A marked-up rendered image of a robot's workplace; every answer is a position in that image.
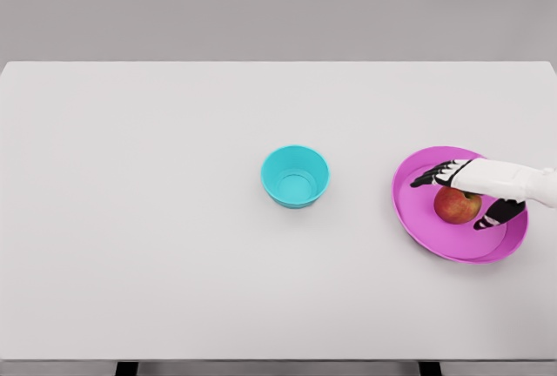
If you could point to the pink plate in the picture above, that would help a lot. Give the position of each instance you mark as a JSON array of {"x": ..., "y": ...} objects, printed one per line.
[{"x": 418, "y": 215}]

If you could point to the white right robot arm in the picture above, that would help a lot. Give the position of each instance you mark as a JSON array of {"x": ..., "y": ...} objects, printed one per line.
[{"x": 546, "y": 186}]

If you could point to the blue bowl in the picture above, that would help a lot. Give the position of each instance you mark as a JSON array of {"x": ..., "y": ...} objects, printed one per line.
[{"x": 295, "y": 182}]

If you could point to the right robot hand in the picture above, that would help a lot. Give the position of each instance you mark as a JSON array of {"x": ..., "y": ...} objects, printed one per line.
[{"x": 487, "y": 178}]

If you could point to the red apple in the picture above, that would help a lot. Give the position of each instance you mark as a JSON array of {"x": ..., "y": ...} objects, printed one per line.
[{"x": 454, "y": 207}]

